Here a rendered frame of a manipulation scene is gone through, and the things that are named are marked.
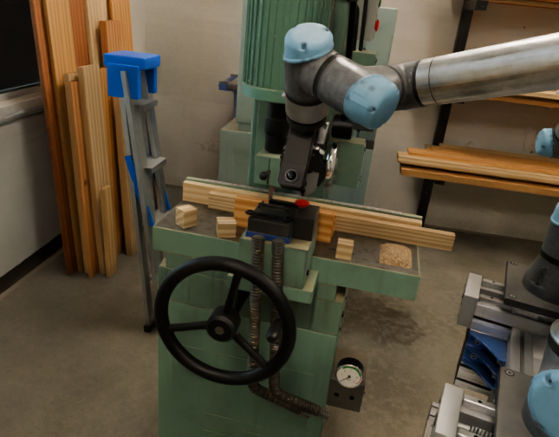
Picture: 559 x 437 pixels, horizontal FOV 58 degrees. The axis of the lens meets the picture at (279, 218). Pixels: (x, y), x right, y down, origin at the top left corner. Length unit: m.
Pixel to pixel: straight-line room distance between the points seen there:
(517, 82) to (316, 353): 0.74
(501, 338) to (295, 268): 0.61
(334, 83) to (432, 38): 2.77
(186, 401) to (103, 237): 1.41
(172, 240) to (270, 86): 0.41
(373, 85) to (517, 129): 3.00
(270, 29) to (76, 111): 1.55
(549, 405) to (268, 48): 0.79
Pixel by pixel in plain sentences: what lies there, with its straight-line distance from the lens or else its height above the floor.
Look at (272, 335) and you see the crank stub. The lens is 0.91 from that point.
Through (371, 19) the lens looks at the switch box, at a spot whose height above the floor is 1.37.
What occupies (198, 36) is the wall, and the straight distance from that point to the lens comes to 3.68.
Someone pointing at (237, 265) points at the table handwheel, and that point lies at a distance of 0.92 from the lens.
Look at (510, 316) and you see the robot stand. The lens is 1.36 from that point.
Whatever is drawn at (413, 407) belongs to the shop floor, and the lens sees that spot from 2.16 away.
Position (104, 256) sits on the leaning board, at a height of 0.10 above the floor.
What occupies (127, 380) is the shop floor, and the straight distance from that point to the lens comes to 2.13.
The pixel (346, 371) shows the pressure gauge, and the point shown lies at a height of 0.67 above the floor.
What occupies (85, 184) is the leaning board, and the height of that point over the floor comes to 0.50.
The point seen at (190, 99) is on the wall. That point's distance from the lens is 3.75.
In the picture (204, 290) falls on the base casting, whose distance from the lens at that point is 1.20.
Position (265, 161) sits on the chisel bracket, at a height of 1.06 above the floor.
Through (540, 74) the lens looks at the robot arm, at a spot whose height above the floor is 1.34.
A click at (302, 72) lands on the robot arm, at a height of 1.30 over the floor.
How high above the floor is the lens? 1.40
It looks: 23 degrees down
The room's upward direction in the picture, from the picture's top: 6 degrees clockwise
